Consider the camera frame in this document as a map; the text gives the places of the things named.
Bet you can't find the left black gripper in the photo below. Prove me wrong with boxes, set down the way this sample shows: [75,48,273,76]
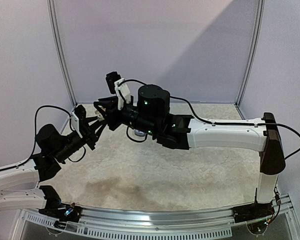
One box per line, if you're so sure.
[53,115,107,163]

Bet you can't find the purple earbud charging case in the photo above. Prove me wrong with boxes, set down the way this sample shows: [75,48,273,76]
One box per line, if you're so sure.
[134,129,146,137]

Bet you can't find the white earbud case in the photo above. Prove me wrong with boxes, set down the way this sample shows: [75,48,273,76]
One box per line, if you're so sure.
[95,110,105,122]

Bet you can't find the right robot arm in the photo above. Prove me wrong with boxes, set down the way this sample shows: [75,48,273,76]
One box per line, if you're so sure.
[93,79,286,218]

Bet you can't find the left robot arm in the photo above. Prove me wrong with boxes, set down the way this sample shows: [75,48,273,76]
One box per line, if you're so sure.
[0,117,107,223]

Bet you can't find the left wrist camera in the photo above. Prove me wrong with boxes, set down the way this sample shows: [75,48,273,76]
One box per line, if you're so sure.
[70,104,87,138]

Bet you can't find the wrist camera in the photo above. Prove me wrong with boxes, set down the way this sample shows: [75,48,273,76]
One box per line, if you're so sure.
[105,71,132,110]
[70,104,87,138]

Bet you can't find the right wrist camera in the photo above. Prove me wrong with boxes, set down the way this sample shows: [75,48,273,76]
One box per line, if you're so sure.
[105,71,132,110]

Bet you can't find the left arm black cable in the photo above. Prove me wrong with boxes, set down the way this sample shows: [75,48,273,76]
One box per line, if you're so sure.
[0,104,87,173]

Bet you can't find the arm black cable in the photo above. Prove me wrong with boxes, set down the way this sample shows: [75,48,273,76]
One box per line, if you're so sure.
[0,104,87,173]
[117,78,300,161]

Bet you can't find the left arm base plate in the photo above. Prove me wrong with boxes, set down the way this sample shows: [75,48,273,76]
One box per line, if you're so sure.
[38,204,83,223]

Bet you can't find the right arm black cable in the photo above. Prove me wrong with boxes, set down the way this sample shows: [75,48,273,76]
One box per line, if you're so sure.
[117,78,300,161]

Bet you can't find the left aluminium corner post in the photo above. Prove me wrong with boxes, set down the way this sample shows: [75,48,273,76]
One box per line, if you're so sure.
[46,0,78,107]

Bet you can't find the aluminium corner post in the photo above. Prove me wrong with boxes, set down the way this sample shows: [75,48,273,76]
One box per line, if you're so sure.
[235,0,265,108]
[46,0,78,107]

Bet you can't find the aluminium front rail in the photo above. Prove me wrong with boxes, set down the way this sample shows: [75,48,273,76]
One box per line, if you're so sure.
[13,194,300,240]

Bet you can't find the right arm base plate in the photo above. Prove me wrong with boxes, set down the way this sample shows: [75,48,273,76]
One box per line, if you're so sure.
[231,203,275,223]

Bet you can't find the right aluminium corner post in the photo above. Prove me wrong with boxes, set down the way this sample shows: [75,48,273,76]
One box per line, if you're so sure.
[235,0,265,108]

